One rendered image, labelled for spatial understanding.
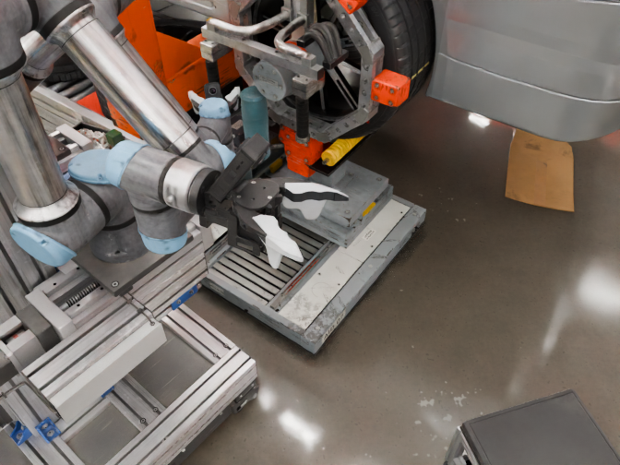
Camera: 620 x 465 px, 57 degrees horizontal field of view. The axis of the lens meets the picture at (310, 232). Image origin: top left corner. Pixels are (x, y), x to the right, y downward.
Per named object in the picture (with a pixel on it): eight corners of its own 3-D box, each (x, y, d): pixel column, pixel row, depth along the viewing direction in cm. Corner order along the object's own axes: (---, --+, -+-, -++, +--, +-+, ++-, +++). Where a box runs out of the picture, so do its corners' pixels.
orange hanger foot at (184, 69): (263, 62, 243) (257, -19, 218) (174, 121, 214) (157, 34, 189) (233, 51, 250) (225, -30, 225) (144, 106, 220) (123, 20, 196)
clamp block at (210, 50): (233, 50, 175) (232, 34, 171) (213, 63, 169) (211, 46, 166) (220, 45, 177) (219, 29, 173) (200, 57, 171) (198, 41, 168)
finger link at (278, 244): (302, 285, 74) (270, 244, 80) (304, 251, 71) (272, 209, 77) (280, 292, 73) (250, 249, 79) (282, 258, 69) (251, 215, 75)
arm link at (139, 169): (139, 169, 93) (128, 126, 87) (196, 189, 90) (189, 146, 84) (108, 198, 89) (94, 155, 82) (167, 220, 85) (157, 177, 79)
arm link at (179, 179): (191, 149, 85) (157, 174, 79) (218, 157, 83) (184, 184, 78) (194, 190, 90) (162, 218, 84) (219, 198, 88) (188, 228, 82)
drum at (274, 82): (327, 79, 185) (327, 39, 175) (287, 110, 173) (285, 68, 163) (292, 66, 191) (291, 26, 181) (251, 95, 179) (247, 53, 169)
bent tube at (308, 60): (350, 40, 163) (351, 4, 155) (310, 68, 152) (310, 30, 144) (300, 23, 170) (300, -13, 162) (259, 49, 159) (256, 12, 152)
